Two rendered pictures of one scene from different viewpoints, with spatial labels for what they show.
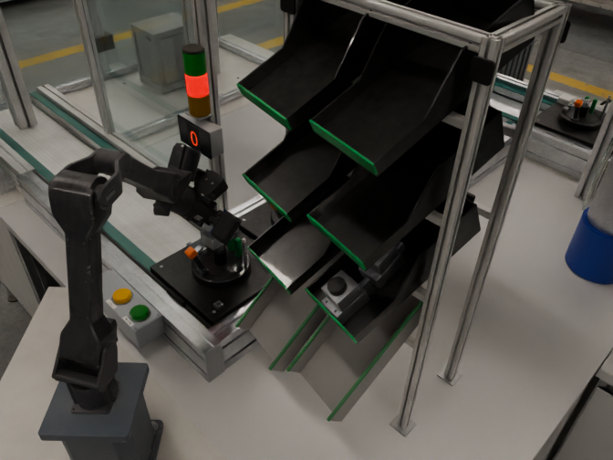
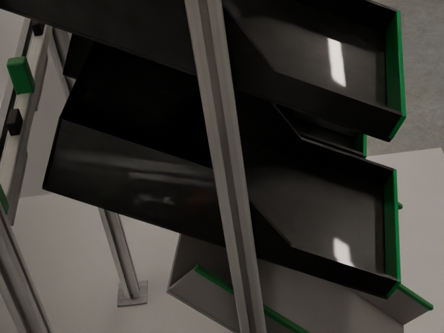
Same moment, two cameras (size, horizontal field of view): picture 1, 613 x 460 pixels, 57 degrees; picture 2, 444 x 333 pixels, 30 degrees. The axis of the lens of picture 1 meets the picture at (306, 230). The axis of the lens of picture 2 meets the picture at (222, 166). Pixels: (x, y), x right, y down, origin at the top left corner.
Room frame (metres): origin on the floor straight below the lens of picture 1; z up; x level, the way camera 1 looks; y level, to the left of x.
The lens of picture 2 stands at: (1.13, 0.34, 1.70)
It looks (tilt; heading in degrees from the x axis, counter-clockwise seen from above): 41 degrees down; 230
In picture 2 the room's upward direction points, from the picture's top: 9 degrees counter-clockwise
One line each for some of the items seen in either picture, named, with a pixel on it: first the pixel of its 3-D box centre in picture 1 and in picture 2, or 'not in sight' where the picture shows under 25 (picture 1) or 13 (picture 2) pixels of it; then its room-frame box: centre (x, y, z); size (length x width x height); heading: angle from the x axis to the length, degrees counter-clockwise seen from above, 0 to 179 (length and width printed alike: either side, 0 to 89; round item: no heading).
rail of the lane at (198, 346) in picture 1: (108, 258); not in sight; (1.05, 0.50, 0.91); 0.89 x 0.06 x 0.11; 46
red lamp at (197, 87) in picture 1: (197, 82); not in sight; (1.18, 0.26, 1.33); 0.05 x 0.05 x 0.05
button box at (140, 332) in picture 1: (125, 306); not in sight; (0.87, 0.41, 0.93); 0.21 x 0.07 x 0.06; 46
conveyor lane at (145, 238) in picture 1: (161, 224); not in sight; (1.19, 0.40, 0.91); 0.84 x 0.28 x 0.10; 46
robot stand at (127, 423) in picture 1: (108, 428); not in sight; (0.55, 0.35, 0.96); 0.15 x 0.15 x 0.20; 0
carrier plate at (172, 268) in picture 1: (221, 269); not in sight; (0.97, 0.20, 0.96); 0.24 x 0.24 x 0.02; 46
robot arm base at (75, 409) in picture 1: (93, 386); not in sight; (0.55, 0.35, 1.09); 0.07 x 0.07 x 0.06; 0
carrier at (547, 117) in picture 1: (583, 109); not in sight; (1.74, -0.93, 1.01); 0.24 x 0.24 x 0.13; 46
